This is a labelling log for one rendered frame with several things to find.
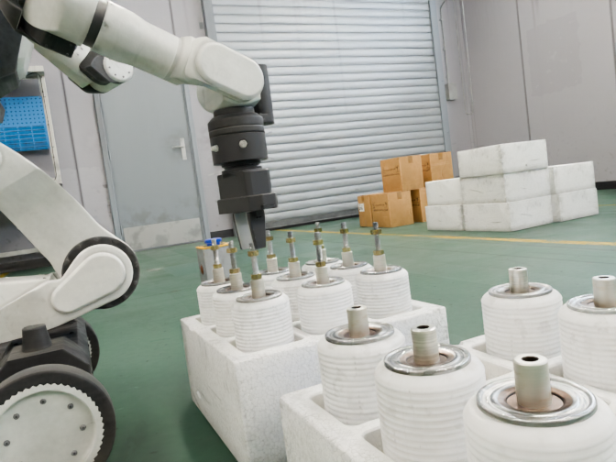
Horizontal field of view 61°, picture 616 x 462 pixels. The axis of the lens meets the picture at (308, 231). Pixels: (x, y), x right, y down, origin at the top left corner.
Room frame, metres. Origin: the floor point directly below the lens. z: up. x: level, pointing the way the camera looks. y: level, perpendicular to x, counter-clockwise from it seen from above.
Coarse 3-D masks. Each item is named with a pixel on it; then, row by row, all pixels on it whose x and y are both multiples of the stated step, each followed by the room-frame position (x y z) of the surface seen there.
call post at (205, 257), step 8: (208, 248) 1.20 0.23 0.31; (224, 248) 1.21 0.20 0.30; (200, 256) 1.22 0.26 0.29; (208, 256) 1.20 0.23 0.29; (224, 256) 1.21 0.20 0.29; (200, 264) 1.23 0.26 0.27; (208, 264) 1.19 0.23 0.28; (224, 264) 1.21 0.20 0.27; (200, 272) 1.25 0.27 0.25; (208, 272) 1.19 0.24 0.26; (224, 272) 1.21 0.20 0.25
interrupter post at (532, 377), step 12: (516, 360) 0.35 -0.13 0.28; (528, 360) 0.35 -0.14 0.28; (540, 360) 0.34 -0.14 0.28; (516, 372) 0.34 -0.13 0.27; (528, 372) 0.34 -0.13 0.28; (540, 372) 0.34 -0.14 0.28; (516, 384) 0.35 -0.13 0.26; (528, 384) 0.34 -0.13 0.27; (540, 384) 0.34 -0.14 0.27; (516, 396) 0.35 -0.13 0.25; (528, 396) 0.34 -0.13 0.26; (540, 396) 0.34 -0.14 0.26; (540, 408) 0.34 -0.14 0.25
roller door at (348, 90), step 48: (240, 0) 6.22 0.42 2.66; (288, 0) 6.46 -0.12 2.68; (336, 0) 6.75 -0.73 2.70; (384, 0) 7.01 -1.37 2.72; (432, 0) 7.28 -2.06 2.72; (240, 48) 6.19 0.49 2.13; (288, 48) 6.43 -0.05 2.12; (336, 48) 6.70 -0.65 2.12; (384, 48) 6.99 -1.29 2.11; (432, 48) 7.31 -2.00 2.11; (288, 96) 6.39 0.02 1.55; (336, 96) 6.66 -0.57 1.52; (384, 96) 6.95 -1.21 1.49; (432, 96) 7.25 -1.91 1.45; (288, 144) 6.37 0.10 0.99; (336, 144) 6.63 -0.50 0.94; (384, 144) 6.91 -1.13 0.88; (432, 144) 7.22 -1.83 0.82; (288, 192) 6.33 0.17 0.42; (336, 192) 6.59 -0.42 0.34
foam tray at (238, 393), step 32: (192, 320) 1.07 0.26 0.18; (384, 320) 0.87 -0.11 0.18; (416, 320) 0.88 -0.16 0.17; (192, 352) 1.02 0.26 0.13; (224, 352) 0.81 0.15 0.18; (256, 352) 0.78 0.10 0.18; (288, 352) 0.78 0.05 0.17; (192, 384) 1.06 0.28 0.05; (224, 384) 0.82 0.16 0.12; (256, 384) 0.76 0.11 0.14; (288, 384) 0.78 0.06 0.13; (224, 416) 0.85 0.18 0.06; (256, 416) 0.76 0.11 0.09; (256, 448) 0.75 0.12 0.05
